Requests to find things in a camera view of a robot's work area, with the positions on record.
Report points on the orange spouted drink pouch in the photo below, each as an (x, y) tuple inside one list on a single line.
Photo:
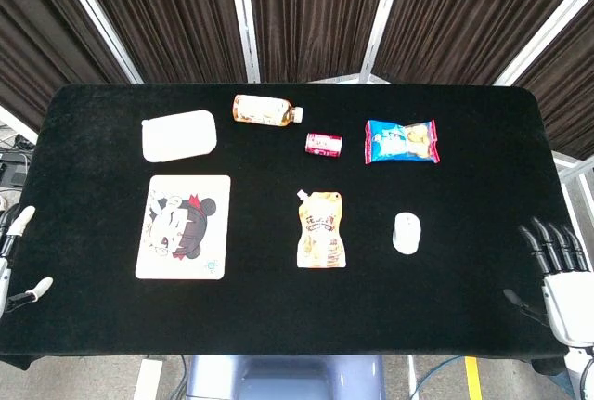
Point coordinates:
[(321, 230)]

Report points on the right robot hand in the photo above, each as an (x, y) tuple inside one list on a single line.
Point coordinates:
[(562, 279)]

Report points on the amber tea bottle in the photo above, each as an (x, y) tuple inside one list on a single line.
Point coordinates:
[(264, 110)]

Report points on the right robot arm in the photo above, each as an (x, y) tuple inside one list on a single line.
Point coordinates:
[(582, 372)]

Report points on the blue snack bag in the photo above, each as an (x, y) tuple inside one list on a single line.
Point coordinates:
[(401, 142)]

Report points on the white power strip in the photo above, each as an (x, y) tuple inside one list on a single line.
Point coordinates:
[(147, 379)]

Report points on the white computer mouse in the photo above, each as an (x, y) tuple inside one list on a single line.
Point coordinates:
[(407, 233)]

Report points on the small red can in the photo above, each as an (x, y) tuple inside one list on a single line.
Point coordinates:
[(323, 145)]

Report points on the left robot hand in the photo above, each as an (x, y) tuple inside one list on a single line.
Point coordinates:
[(17, 226)]

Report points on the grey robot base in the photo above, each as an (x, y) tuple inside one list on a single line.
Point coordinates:
[(285, 378)]

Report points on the white rectangular plastic box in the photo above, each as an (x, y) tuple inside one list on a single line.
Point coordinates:
[(178, 135)]

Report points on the cartoon print mouse pad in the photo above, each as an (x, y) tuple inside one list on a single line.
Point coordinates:
[(185, 227)]

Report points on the black table cloth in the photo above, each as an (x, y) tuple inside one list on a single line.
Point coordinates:
[(287, 279)]

